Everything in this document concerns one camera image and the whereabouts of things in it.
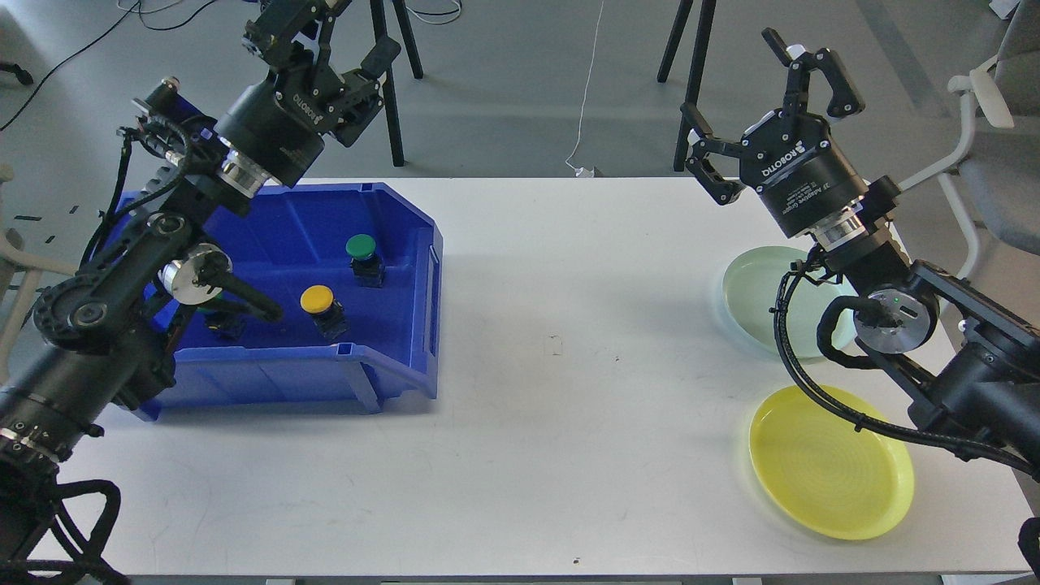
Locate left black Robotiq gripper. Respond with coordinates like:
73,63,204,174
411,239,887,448
216,1,401,188

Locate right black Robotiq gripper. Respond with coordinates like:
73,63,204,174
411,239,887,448
680,28,868,237

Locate yellow push button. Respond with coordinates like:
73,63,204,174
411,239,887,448
298,284,349,342

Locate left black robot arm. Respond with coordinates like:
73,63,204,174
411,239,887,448
1,1,401,584

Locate pale green plate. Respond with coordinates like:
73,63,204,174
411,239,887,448
718,245,855,361

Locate yellow plate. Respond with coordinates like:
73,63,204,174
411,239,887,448
749,385,915,541

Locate left black tripod legs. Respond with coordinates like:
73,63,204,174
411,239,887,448
367,0,425,168

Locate black tripod legs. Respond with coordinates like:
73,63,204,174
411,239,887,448
367,0,425,168
656,1,717,171

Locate right black tripod legs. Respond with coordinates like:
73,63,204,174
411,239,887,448
656,1,717,171

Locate blue plastic bin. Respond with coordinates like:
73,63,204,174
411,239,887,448
135,183,443,421

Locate grey office chair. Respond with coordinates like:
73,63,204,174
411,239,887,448
900,1,1039,321

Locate beige chair at left edge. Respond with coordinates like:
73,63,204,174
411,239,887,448
1,215,78,383

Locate black cables on floor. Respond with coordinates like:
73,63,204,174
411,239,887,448
0,0,220,132

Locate white cable on floor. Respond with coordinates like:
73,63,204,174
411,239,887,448
564,0,607,178

